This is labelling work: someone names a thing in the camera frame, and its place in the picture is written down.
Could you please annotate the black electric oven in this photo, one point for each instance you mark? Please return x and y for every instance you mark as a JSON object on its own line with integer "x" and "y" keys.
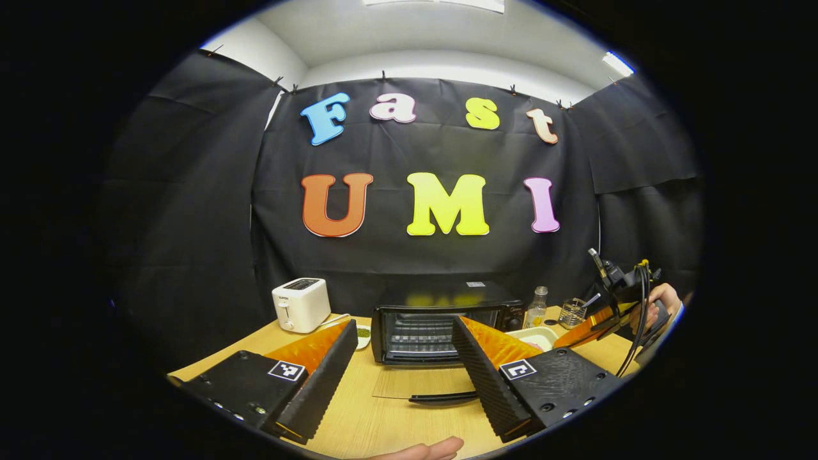
{"x": 447, "y": 295}

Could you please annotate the black backdrop cloth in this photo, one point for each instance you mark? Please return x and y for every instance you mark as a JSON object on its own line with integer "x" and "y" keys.
{"x": 192, "y": 223}

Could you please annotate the large ceiling light panel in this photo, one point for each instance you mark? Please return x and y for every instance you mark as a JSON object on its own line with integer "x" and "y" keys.
{"x": 447, "y": 3}

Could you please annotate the white toaster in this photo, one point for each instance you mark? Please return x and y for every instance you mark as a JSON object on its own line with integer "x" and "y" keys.
{"x": 300, "y": 306}

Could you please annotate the white plate with pink food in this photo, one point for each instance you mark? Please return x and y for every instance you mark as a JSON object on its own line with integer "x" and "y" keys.
{"x": 540, "y": 335}

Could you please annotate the small ceiling light panel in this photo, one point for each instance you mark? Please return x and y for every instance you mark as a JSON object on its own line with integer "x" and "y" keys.
{"x": 617, "y": 64}

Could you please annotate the clear glass jar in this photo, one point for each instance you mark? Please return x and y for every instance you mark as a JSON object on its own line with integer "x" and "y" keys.
{"x": 572, "y": 314}

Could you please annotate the row of black cloth clips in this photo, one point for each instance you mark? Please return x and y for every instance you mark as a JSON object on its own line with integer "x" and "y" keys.
{"x": 383, "y": 75}

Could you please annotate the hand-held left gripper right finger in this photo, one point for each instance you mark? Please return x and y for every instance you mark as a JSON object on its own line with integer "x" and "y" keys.
{"x": 489, "y": 383}

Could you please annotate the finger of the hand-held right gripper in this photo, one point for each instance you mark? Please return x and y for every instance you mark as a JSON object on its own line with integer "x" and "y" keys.
{"x": 585, "y": 331}

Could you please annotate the white plate with green food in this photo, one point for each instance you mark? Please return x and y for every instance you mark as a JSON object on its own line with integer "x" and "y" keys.
{"x": 363, "y": 333}

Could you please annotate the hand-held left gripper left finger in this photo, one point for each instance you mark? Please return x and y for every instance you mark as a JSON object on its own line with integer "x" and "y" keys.
{"x": 326, "y": 383}

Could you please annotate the small glass bottle yellow label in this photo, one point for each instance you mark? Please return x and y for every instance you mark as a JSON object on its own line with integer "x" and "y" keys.
{"x": 537, "y": 313}

